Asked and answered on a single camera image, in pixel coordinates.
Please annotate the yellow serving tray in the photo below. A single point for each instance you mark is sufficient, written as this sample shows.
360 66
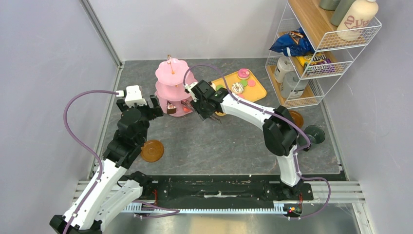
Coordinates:
252 94

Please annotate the pink frosted donut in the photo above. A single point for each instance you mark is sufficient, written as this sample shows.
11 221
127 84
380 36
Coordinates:
243 74

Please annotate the grey jar lower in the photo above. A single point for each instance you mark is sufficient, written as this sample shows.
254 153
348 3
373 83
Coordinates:
292 86

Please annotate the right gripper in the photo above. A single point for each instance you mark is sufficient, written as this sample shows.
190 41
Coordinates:
203 114

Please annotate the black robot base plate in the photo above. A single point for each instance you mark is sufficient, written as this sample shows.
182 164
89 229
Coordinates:
222 191

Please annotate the metal serving tongs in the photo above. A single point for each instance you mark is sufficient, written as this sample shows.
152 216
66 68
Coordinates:
213 116

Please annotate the cream labelled bottle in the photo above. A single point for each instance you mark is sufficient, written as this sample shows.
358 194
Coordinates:
359 15

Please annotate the white jar upper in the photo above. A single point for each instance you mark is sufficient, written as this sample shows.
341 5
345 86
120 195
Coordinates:
284 66

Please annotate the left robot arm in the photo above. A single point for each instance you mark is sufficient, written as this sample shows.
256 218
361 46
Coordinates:
95 208

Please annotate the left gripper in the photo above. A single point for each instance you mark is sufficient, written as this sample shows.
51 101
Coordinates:
154 111

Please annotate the grey-green bottle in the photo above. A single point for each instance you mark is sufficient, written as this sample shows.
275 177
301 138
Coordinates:
340 12

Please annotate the yellow candy bag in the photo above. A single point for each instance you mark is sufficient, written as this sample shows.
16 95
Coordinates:
319 61

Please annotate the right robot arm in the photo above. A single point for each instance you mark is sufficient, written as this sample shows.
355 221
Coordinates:
280 133

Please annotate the dark green cup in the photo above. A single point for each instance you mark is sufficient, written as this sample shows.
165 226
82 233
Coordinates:
315 134

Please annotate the blue snack bag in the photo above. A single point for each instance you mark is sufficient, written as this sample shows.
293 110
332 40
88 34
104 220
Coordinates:
293 44

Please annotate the pink three-tier cake stand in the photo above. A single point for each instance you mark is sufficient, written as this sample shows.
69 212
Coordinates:
169 85

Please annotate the brown saucer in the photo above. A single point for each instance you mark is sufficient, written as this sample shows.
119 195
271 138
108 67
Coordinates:
297 118
152 151

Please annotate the white chocolate-drizzle donut centre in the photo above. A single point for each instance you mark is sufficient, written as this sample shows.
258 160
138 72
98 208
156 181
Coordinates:
237 88

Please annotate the brown saucer right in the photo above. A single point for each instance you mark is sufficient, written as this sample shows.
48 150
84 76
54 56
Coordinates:
297 118

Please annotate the white wire shelf rack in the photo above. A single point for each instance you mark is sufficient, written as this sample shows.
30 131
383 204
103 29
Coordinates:
334 52

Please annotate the chocolate cake slice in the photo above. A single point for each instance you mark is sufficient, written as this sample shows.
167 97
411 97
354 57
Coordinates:
171 109

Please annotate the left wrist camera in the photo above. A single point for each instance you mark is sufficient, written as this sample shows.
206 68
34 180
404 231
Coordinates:
132 96

